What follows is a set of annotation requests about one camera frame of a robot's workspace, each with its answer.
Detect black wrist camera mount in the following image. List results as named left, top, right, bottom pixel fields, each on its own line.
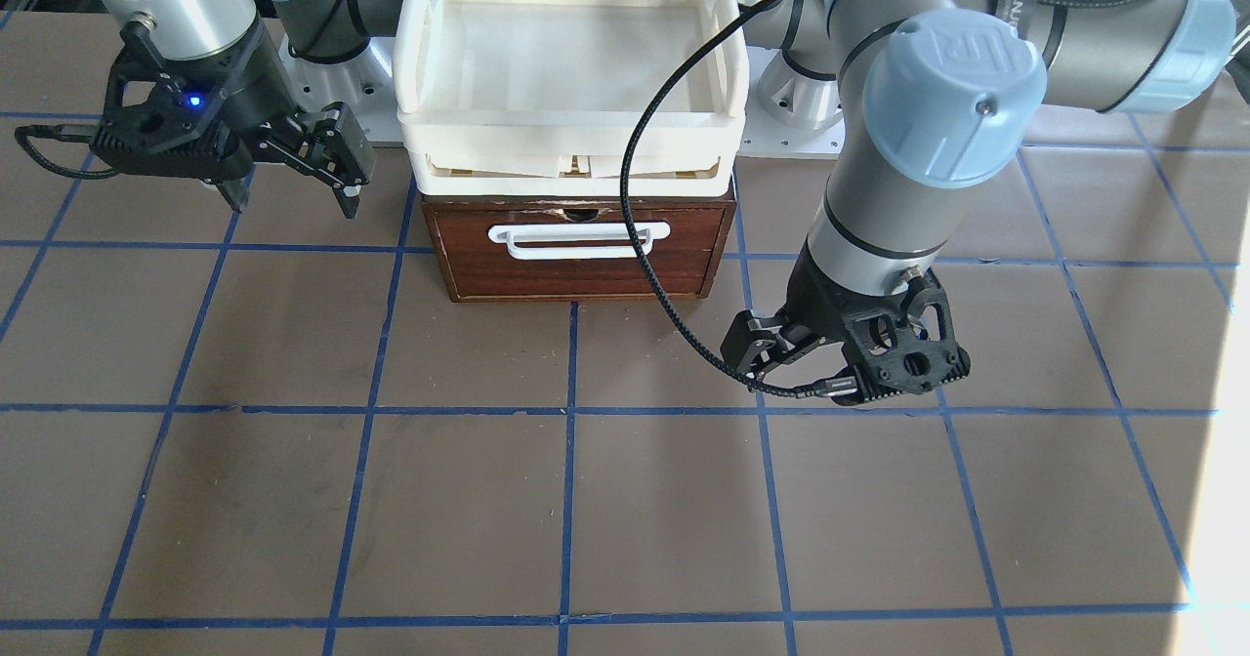
left=91, top=77, right=254, bottom=182

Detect black braided camera cable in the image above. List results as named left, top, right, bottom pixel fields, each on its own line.
left=620, top=0, right=1188, bottom=404

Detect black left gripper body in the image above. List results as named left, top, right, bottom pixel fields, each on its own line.
left=723, top=251, right=973, bottom=406

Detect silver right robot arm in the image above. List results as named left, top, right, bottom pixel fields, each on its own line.
left=60, top=0, right=403, bottom=219

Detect dark brown wooden cabinet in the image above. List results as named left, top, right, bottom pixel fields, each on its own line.
left=421, top=187, right=738, bottom=302

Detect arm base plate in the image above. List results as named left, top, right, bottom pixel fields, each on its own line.
left=738, top=46, right=845, bottom=159
left=278, top=36, right=403, bottom=147

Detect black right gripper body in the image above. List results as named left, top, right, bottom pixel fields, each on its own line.
left=93, top=21, right=324, bottom=184

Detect white plastic tray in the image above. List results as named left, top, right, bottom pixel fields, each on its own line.
left=393, top=0, right=738, bottom=197

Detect white drawer handle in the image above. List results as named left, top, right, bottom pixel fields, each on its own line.
left=488, top=222, right=638, bottom=262

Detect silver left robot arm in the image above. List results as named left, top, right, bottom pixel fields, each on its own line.
left=709, top=0, right=1238, bottom=404

